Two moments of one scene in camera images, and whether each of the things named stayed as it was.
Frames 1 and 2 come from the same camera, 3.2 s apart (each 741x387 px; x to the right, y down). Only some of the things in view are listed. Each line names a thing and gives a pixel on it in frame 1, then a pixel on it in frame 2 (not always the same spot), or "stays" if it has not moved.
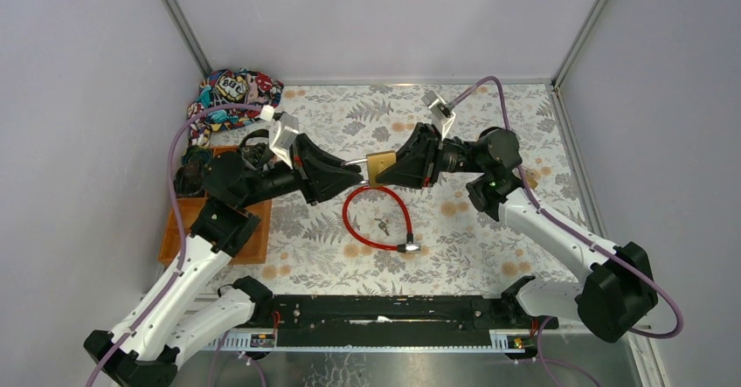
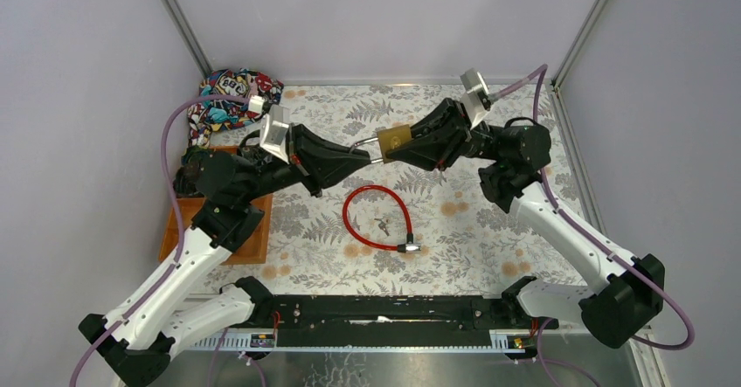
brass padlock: [377, 162] -> [387, 139]
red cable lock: [409, 247] stays
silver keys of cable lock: [383, 225] stays
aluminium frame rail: [179, 19] stays
